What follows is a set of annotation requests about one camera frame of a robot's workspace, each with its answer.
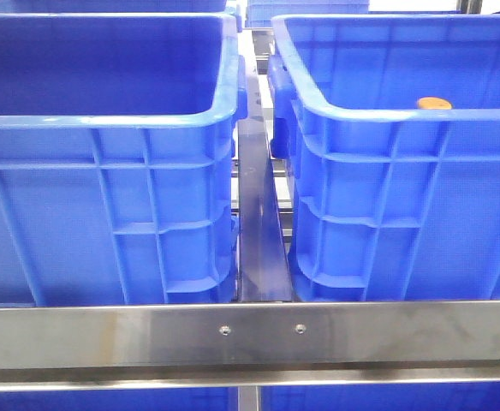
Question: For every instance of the yellow mushroom push button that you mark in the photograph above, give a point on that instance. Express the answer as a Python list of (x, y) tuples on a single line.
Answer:
[(434, 103)]

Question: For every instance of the blue plastic bin right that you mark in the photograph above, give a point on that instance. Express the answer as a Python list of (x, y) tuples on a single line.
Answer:
[(391, 203)]

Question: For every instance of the blue plastic bin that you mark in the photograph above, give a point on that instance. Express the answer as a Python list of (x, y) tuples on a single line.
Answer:
[(391, 203), (115, 158)]

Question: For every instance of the blue plastic bin left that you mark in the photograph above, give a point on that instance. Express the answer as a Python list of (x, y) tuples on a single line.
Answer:
[(115, 158)]

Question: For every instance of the blue bin far back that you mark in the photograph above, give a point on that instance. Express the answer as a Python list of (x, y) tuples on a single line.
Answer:
[(259, 13)]

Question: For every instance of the blue bin lower left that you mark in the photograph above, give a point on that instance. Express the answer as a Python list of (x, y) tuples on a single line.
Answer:
[(154, 399)]

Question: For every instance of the blue bin lower right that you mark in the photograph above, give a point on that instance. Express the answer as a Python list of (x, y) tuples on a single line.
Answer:
[(426, 396)]

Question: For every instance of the blue bin back left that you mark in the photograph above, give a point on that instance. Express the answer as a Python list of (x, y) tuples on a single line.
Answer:
[(123, 6)]

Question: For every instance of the steel centre divider rail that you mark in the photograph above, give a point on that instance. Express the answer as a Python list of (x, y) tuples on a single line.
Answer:
[(263, 263)]

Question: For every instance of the stainless steel front rail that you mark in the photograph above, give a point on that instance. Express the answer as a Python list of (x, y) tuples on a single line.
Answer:
[(139, 347)]

